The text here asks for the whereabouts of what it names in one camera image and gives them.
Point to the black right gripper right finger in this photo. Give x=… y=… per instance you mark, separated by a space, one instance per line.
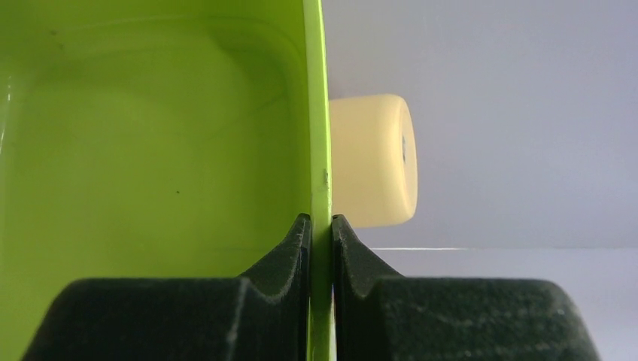
x=383 y=315

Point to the cream printed bucket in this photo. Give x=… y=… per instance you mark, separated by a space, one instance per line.
x=374 y=160

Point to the lime green tray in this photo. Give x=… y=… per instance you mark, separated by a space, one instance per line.
x=159 y=139

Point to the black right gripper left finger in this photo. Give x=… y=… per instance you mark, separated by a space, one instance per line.
x=261 y=314

